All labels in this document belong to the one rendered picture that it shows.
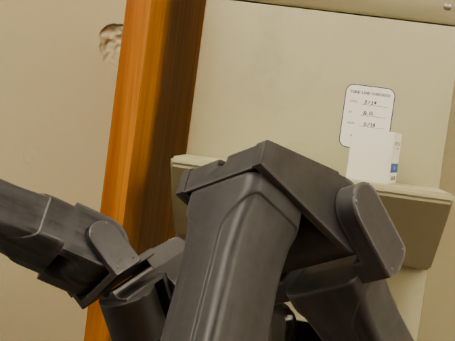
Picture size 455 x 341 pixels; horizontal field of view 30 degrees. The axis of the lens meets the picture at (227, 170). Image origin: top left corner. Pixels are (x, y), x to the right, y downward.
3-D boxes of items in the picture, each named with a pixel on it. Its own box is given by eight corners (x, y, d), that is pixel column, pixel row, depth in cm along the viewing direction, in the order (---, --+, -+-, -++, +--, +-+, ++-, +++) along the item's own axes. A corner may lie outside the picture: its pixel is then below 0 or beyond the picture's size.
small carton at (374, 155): (354, 177, 104) (361, 128, 103) (395, 183, 102) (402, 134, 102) (345, 178, 99) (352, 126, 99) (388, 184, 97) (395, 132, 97)
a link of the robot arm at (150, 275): (83, 295, 83) (124, 298, 79) (131, 264, 88) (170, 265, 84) (105, 358, 85) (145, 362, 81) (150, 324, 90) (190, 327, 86)
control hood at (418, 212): (174, 231, 109) (184, 153, 108) (428, 267, 106) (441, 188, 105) (158, 241, 97) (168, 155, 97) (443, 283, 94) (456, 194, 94)
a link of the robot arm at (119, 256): (47, 268, 87) (82, 229, 81) (123, 224, 95) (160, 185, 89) (118, 363, 85) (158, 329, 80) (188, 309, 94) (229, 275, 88)
